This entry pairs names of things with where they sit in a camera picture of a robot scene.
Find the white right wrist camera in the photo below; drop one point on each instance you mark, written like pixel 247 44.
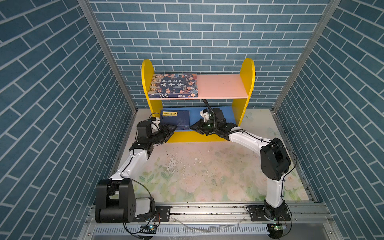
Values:
pixel 205 114

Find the navy book yellow label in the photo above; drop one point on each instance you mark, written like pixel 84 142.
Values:
pixel 182 130

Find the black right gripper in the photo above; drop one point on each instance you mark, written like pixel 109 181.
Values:
pixel 199 128

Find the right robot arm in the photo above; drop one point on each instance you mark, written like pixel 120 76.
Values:
pixel 275 160

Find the colourful illustrated history book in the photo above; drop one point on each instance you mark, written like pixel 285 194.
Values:
pixel 173 86

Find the yellow pink blue bookshelf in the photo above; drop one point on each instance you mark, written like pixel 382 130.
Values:
pixel 212 87

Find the aluminium frame rail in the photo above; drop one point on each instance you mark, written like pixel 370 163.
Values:
pixel 222 221

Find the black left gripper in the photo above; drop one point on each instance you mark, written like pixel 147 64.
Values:
pixel 166 131

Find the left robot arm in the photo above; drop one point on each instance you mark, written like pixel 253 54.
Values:
pixel 116 201

